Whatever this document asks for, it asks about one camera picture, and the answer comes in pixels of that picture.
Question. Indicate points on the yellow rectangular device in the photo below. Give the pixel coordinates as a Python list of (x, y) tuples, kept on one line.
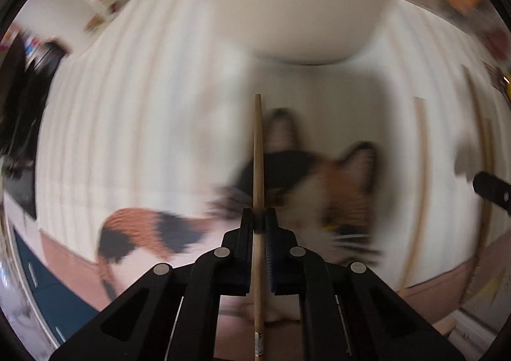
[(508, 90)]

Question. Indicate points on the teal cabinet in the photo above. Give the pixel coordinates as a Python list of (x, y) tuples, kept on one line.
[(52, 297)]

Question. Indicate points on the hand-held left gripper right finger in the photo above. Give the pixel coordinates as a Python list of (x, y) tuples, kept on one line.
[(273, 265)]

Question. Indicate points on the striped cat print tablecloth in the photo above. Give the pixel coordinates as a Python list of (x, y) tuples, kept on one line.
[(139, 125)]

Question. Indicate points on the light bamboo chopstick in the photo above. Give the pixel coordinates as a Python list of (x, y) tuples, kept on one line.
[(258, 153)]

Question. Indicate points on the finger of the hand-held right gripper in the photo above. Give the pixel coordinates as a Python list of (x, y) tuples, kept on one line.
[(495, 191)]

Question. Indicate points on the brown card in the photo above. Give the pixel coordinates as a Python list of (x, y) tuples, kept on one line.
[(494, 75)]

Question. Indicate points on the white bowl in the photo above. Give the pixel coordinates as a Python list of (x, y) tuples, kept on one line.
[(303, 5)]

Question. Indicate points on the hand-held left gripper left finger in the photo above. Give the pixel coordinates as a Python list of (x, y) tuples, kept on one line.
[(235, 265)]

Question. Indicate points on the row of chopsticks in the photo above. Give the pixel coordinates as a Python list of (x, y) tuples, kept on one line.
[(421, 153)]

